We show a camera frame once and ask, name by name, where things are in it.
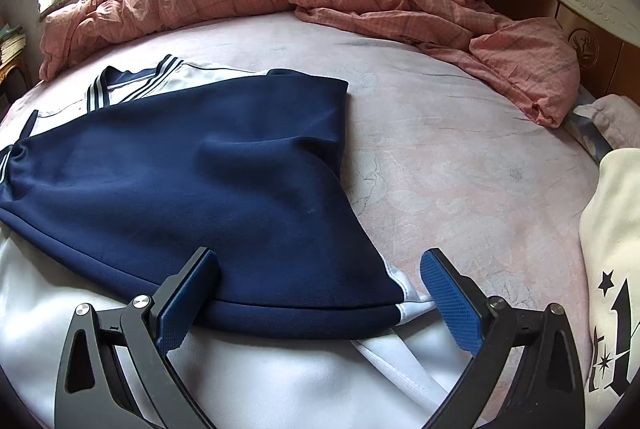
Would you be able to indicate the carved wooden headboard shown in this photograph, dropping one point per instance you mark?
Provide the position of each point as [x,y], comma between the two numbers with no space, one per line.
[590,34]

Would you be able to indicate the white and navy baseball jacket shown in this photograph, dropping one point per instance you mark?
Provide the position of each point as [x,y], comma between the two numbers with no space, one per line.
[175,159]

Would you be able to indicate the pale pillow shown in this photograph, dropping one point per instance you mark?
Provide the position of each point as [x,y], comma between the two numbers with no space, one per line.
[615,119]

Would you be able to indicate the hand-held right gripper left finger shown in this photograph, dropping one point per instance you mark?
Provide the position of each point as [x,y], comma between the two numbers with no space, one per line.
[187,299]

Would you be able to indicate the bed with pink sheet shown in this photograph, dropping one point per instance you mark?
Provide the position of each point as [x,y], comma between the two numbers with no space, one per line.
[450,159]

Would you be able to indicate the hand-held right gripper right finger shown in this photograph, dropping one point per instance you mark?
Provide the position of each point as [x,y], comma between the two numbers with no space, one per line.
[450,304]

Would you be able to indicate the carved wooden side table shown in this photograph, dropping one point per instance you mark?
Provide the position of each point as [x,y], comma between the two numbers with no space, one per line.
[12,79]

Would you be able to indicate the stack of books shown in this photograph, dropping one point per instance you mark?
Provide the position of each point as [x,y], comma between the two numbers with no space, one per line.
[11,44]

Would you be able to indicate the folded cream printed sweatshirt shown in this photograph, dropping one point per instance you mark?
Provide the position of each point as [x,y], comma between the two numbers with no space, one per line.
[615,234]

